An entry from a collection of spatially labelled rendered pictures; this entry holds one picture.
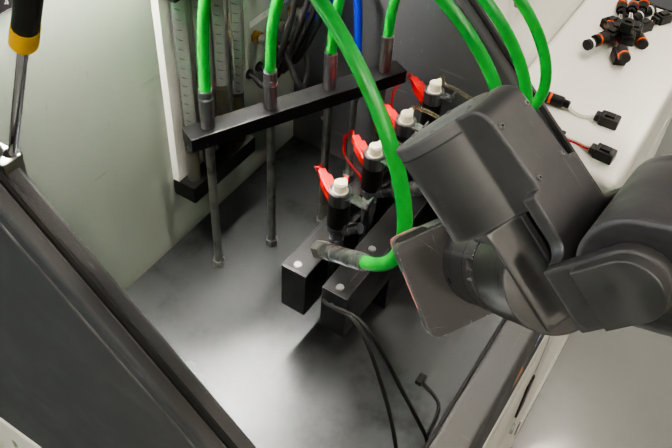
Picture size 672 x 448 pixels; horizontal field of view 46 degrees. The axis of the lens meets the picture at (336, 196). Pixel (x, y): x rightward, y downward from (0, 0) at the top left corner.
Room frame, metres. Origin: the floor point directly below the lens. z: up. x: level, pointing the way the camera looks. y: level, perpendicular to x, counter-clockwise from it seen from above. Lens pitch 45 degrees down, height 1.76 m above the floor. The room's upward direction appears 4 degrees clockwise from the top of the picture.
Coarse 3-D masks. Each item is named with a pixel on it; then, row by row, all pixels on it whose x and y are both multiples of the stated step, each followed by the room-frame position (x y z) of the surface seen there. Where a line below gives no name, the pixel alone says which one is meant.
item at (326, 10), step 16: (208, 0) 0.75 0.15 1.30; (320, 0) 0.58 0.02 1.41; (208, 16) 0.76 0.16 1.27; (320, 16) 0.58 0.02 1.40; (336, 16) 0.57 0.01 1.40; (208, 32) 0.77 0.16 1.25; (336, 32) 0.56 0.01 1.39; (208, 48) 0.77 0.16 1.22; (352, 48) 0.55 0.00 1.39; (208, 64) 0.77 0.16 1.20; (352, 64) 0.54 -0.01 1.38; (208, 80) 0.77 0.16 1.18; (368, 80) 0.53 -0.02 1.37; (208, 96) 0.77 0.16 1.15; (368, 96) 0.52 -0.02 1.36; (384, 112) 0.52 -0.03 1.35; (384, 128) 0.51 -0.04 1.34; (384, 144) 0.50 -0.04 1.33; (400, 160) 0.49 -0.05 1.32; (400, 176) 0.49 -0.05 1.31; (400, 192) 0.48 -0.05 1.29; (400, 208) 0.48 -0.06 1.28; (400, 224) 0.47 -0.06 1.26; (368, 256) 0.52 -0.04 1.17; (384, 256) 0.49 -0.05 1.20
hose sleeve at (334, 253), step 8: (320, 248) 0.56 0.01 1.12; (328, 248) 0.56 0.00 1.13; (336, 248) 0.55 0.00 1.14; (344, 248) 0.55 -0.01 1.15; (320, 256) 0.56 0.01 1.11; (328, 256) 0.55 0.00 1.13; (336, 256) 0.54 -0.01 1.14; (344, 256) 0.53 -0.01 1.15; (352, 256) 0.52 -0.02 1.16; (360, 256) 0.52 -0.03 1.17; (344, 264) 0.53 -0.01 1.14; (352, 264) 0.52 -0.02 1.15
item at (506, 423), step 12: (540, 348) 0.72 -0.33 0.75; (540, 360) 0.79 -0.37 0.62; (528, 372) 0.69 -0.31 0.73; (528, 384) 0.75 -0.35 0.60; (516, 396) 0.66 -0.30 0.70; (504, 408) 0.59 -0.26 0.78; (516, 408) 0.72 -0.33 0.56; (504, 420) 0.63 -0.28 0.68; (516, 420) 0.81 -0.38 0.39; (492, 432) 0.56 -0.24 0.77; (504, 432) 0.69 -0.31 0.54; (492, 444) 0.60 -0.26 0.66; (504, 444) 0.77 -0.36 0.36
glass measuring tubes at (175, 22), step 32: (160, 0) 0.82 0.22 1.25; (192, 0) 0.85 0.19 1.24; (224, 0) 0.92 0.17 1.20; (160, 32) 0.81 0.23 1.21; (192, 32) 0.85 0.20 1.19; (224, 32) 0.88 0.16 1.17; (160, 64) 0.82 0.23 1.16; (192, 64) 0.86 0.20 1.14; (224, 64) 0.88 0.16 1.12; (192, 96) 0.82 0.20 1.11; (224, 96) 0.88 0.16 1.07; (192, 160) 0.81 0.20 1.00; (224, 160) 0.86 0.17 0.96; (192, 192) 0.80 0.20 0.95
